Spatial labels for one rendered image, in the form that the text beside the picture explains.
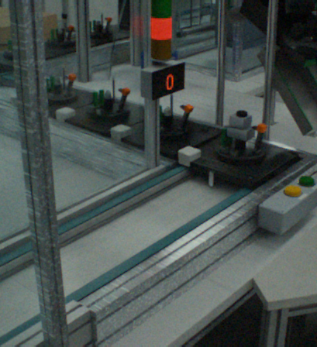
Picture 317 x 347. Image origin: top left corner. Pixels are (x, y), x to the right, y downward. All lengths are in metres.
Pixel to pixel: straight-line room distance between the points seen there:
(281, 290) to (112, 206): 0.44
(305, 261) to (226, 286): 0.22
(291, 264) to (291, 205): 0.14
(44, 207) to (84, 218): 0.55
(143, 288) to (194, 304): 0.14
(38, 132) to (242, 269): 0.71
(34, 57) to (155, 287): 0.59
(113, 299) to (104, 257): 0.21
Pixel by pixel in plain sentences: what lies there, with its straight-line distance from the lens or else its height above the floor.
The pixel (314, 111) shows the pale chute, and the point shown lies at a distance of 1.89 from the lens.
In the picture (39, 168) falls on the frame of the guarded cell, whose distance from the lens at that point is 0.85.
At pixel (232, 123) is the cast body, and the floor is 1.07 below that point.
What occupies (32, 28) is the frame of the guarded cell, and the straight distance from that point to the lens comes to 0.80.
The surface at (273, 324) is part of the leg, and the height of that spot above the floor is 0.78.
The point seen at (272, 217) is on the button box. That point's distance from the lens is 1.46.
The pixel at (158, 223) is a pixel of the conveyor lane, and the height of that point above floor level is 0.92.
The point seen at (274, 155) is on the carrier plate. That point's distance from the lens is 1.71.
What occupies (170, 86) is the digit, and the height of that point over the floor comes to 1.19.
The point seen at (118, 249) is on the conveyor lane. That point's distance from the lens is 1.36.
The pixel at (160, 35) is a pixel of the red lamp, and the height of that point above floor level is 1.32.
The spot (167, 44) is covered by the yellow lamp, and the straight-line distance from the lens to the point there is 1.49.
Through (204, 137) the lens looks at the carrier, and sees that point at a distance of 1.80.
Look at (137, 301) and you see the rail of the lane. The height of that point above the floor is 0.92.
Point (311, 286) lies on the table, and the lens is 1.38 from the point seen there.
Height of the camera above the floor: 1.65
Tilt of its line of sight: 25 degrees down
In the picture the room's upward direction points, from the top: straight up
